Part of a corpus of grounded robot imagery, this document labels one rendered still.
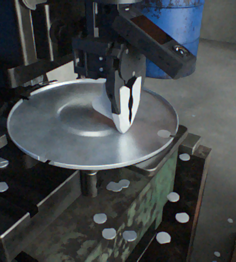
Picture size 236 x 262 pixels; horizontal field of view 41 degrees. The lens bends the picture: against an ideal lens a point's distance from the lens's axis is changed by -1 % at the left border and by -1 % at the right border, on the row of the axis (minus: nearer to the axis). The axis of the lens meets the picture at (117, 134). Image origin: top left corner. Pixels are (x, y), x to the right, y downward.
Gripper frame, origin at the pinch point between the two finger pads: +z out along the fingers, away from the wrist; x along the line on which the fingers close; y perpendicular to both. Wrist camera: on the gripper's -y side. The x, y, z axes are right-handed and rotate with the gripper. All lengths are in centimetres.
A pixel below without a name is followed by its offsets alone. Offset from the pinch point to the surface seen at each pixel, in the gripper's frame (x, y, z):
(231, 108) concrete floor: -175, 16, 77
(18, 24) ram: 6.5, 14.0, -15.3
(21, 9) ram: 5.7, 13.8, -17.3
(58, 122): 3.8, 11.1, 0.7
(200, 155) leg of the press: -23.3, -6.3, 17.4
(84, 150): 7.3, 3.0, 1.3
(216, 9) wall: -332, 80, 40
